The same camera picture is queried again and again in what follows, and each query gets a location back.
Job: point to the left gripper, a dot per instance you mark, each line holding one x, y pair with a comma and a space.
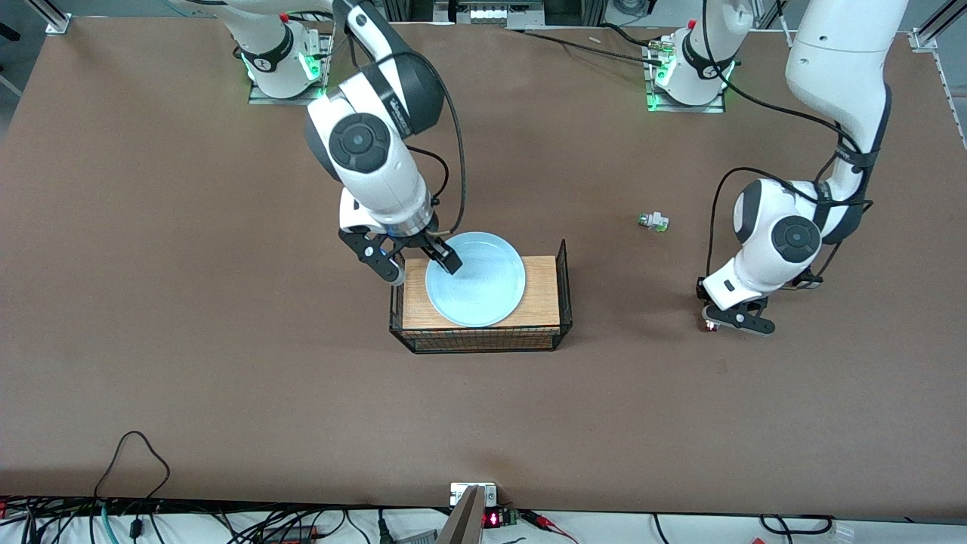
700, 291

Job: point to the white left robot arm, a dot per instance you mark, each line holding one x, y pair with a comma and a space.
838, 72

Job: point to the red digit display module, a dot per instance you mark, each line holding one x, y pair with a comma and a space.
493, 519

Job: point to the small green white connector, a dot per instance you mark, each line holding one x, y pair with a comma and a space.
654, 221

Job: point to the black power adapter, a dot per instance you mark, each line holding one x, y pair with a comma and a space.
291, 534

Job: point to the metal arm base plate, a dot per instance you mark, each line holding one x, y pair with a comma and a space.
261, 97
680, 109

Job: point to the grey metal camera post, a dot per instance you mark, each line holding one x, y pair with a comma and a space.
462, 521

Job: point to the light blue round plate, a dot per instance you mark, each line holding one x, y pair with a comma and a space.
483, 291

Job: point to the aluminium frame profile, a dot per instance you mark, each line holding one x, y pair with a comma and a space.
933, 34
54, 16

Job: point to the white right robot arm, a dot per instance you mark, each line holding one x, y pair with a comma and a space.
378, 174

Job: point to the silver mounting bracket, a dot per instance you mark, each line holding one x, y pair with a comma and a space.
456, 494

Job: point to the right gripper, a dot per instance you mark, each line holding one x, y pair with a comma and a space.
418, 240

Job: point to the red tipped probe lead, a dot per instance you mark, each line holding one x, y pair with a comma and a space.
548, 523

